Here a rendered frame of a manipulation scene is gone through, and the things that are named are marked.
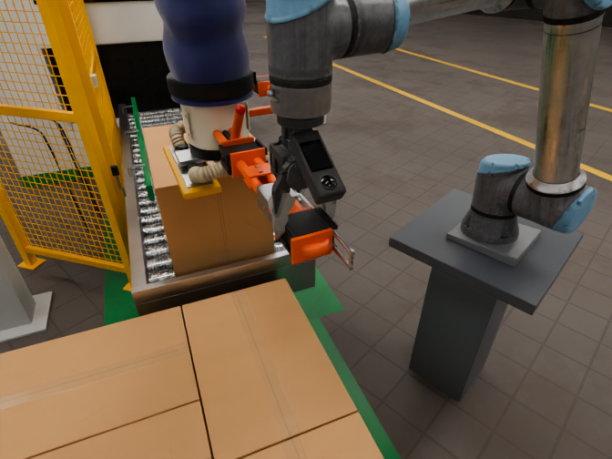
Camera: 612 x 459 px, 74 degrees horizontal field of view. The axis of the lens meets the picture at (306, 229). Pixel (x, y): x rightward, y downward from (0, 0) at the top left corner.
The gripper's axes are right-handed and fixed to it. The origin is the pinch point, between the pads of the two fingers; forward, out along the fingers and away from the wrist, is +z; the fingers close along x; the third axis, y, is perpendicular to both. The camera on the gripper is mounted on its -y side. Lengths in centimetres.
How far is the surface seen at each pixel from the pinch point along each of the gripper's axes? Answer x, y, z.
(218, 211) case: 2, 73, 38
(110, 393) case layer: 47, 33, 65
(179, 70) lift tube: 10, 53, -16
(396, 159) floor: -194, 228, 119
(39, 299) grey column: 92, 154, 118
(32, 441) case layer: 66, 26, 65
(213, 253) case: 6, 74, 56
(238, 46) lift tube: -5, 51, -21
